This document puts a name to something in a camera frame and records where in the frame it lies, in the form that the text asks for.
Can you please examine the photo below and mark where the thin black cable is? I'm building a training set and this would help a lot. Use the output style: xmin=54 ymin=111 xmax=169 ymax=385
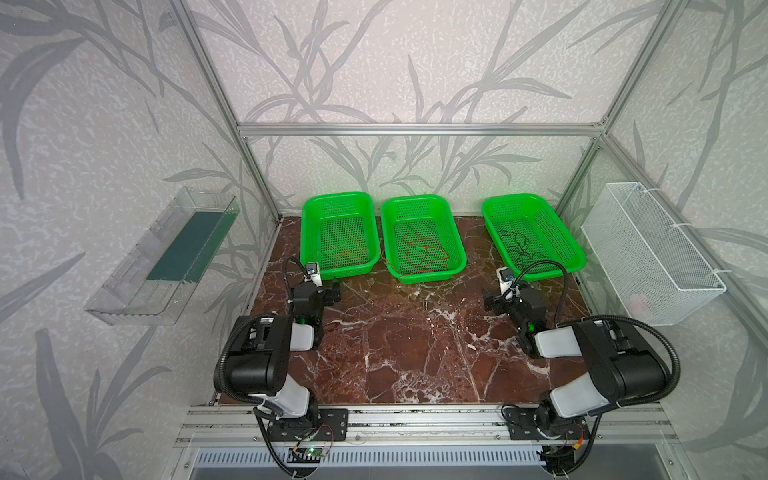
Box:
xmin=493 ymin=221 xmax=532 ymax=256
xmin=509 ymin=239 xmax=550 ymax=271

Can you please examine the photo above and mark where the red cable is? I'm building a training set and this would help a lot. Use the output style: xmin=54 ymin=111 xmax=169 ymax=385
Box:
xmin=383 ymin=230 xmax=452 ymax=277

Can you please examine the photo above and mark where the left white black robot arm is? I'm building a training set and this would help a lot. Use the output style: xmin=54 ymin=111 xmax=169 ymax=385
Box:
xmin=213 ymin=280 xmax=341 ymax=430

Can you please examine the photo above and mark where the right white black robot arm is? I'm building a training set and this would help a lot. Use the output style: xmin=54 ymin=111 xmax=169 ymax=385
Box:
xmin=481 ymin=282 xmax=682 ymax=427

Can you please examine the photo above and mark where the left green plastic basket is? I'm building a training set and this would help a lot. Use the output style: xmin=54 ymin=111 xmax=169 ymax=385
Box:
xmin=300 ymin=192 xmax=380 ymax=280

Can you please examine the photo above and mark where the green plastic basket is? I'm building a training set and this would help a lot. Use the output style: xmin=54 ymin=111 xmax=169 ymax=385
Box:
xmin=380 ymin=195 xmax=467 ymax=285
xmin=300 ymin=192 xmax=380 ymax=280
xmin=481 ymin=193 xmax=587 ymax=282

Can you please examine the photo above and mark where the right green plastic basket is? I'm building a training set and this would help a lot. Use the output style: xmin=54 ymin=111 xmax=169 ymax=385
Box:
xmin=481 ymin=193 xmax=587 ymax=282

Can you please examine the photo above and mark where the middle green plastic basket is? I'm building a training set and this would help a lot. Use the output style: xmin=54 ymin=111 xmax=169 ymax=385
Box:
xmin=380 ymin=195 xmax=467 ymax=285

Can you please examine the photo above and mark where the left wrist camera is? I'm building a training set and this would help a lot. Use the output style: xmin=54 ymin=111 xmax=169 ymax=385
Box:
xmin=304 ymin=262 xmax=323 ymax=288

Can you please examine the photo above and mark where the white wire mesh basket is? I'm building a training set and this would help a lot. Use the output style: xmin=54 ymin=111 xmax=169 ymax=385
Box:
xmin=582 ymin=182 xmax=727 ymax=326

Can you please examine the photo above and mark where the clear acrylic wall tray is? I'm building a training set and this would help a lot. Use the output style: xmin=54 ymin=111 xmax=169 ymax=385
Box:
xmin=85 ymin=187 xmax=240 ymax=326

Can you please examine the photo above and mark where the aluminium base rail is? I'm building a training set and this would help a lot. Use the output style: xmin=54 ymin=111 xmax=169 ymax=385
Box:
xmin=174 ymin=404 xmax=680 ymax=448

